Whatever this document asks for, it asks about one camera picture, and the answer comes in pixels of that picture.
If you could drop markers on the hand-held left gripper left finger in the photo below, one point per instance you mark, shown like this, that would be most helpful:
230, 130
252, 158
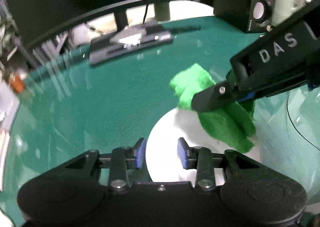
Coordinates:
140, 153

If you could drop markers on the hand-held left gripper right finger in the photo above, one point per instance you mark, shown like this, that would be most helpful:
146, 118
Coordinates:
182, 153

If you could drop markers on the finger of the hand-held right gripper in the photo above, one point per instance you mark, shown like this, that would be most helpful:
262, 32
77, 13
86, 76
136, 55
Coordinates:
212, 98

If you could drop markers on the white bowl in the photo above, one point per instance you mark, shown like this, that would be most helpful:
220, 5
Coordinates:
175, 129

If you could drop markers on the green cleaning cloth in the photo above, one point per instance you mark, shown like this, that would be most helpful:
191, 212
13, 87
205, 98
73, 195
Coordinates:
220, 127

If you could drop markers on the olive green cup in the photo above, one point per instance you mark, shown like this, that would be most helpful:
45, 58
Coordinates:
162, 12

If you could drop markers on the grey notepad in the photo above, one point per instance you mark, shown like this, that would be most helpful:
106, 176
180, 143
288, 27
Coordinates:
127, 35

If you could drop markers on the grey monitor stand base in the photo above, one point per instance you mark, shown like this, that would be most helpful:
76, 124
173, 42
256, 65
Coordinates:
105, 53

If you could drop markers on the grey desk organizer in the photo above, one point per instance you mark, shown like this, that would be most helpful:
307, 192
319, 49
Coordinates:
7, 107

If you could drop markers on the orange jar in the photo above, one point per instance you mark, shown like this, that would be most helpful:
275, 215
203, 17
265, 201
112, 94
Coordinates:
18, 83

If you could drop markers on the potted plant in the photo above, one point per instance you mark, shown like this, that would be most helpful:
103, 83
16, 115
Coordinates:
7, 29

